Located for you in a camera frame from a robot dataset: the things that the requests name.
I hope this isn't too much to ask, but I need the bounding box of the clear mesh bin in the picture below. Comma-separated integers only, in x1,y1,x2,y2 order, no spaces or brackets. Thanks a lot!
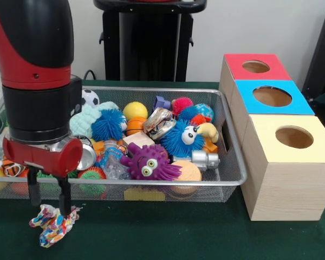
0,84,248,204

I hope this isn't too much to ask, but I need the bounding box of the purple spiky ball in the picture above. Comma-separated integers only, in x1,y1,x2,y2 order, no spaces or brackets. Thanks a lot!
120,142,183,181

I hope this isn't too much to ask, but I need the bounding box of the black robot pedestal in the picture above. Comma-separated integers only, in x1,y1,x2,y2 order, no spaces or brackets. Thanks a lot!
94,0,207,82

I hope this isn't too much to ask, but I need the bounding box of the blue fuzzy monster toy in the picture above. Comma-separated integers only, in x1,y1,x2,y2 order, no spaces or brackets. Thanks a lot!
160,119,205,159

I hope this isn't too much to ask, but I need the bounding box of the black and white soccer ball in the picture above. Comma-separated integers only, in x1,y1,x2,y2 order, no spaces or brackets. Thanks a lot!
81,89,100,108

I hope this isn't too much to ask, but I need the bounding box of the mint green knit cloth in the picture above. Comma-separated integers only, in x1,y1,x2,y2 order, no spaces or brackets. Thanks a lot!
69,102,120,139

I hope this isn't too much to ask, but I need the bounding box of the dark green tablecloth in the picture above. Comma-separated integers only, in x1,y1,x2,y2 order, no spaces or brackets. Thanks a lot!
0,80,325,260

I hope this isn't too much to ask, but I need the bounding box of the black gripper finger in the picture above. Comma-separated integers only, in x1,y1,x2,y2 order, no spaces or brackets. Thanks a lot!
27,165,42,208
57,177,73,218

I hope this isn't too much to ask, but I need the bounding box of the yellow ball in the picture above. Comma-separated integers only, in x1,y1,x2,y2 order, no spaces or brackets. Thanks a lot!
123,101,148,121

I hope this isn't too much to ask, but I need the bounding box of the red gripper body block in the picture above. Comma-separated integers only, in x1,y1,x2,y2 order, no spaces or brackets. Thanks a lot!
2,135,84,178

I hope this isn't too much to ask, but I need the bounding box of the orange tiger plush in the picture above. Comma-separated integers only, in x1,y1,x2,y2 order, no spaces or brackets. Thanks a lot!
0,159,27,178

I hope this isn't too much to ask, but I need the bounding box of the wooden three-hole box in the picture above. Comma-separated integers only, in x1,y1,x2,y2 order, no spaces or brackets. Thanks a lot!
219,53,325,222

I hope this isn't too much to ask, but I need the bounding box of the multicoloured rope knot toy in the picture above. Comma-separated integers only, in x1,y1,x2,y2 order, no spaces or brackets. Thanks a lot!
29,204,82,249

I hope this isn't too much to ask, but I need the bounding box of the yellow cheese wedge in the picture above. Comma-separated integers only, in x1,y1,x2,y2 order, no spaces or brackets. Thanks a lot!
123,187,166,202

